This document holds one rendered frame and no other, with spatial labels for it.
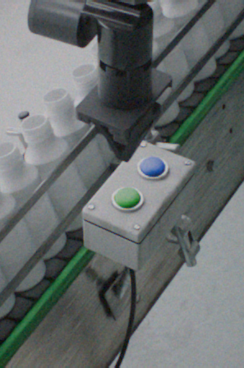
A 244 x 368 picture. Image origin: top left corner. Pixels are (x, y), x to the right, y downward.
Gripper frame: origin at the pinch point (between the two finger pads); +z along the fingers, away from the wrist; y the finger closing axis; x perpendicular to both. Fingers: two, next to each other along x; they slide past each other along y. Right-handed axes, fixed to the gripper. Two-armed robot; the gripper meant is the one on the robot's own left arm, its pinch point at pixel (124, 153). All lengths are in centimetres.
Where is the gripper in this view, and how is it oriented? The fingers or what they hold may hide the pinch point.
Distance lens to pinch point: 121.5
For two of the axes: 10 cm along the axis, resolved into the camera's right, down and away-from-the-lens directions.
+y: -5.2, 6.2, -5.9
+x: 8.6, 3.8, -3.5
